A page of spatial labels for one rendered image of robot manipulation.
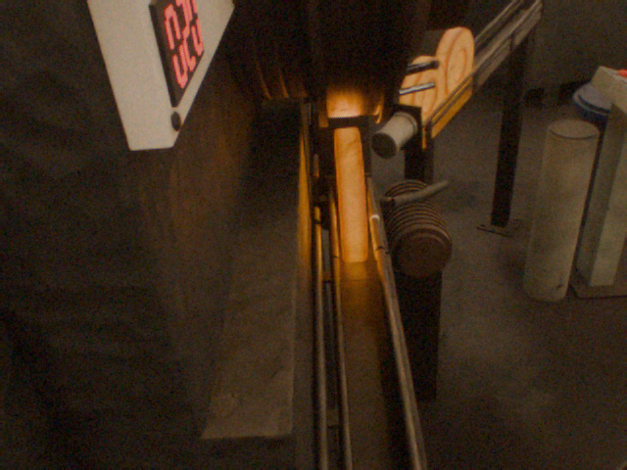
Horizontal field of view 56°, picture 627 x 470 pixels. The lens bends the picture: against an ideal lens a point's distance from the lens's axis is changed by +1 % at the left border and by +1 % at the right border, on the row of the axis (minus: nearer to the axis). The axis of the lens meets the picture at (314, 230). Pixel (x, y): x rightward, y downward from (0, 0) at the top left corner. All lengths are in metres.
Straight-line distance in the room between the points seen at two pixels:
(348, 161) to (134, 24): 0.52
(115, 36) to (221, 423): 0.24
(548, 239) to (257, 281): 1.30
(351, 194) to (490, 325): 1.06
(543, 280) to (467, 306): 0.22
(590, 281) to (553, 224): 0.29
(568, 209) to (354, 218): 1.00
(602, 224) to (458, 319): 0.47
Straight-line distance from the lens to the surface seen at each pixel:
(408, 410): 0.61
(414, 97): 1.20
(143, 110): 0.26
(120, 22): 0.25
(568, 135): 1.57
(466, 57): 1.43
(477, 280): 1.88
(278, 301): 0.46
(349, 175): 0.73
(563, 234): 1.69
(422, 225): 1.15
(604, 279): 1.91
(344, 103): 0.59
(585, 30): 3.06
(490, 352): 1.65
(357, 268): 0.83
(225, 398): 0.40
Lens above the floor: 1.17
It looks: 34 degrees down
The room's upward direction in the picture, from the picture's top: 5 degrees counter-clockwise
